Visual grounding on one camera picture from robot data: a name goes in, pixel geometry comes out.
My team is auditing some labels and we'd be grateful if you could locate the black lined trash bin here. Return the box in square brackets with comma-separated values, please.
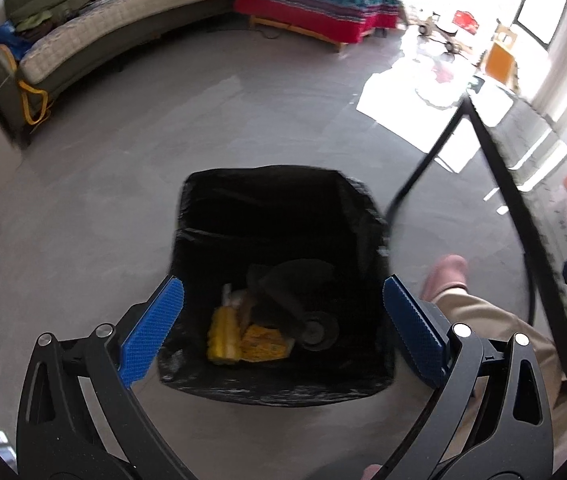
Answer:
[157, 165, 395, 408]

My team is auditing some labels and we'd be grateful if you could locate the round grey printed rug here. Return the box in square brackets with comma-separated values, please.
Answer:
[465, 92, 567, 378]

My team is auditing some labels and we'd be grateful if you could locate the beige trouser leg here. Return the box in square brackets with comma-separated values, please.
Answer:
[433, 288, 567, 479]

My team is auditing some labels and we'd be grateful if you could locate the pink slipper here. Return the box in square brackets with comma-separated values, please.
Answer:
[421, 255, 468, 302]

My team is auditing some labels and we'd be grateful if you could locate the yellow snack bag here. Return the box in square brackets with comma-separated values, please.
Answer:
[207, 306, 241, 363]

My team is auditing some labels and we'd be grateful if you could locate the orange children slide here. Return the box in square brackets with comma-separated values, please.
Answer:
[480, 22, 518, 89]

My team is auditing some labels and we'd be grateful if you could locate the toy ride-on car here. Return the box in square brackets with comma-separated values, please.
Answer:
[417, 14, 462, 55]

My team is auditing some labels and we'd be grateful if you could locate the red toy seat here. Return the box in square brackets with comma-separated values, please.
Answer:
[453, 11, 479, 36]

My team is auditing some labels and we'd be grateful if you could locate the green curved sofa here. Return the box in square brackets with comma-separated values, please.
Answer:
[0, 0, 233, 142]

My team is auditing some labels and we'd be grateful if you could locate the black cable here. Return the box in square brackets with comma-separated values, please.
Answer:
[383, 94, 537, 326]

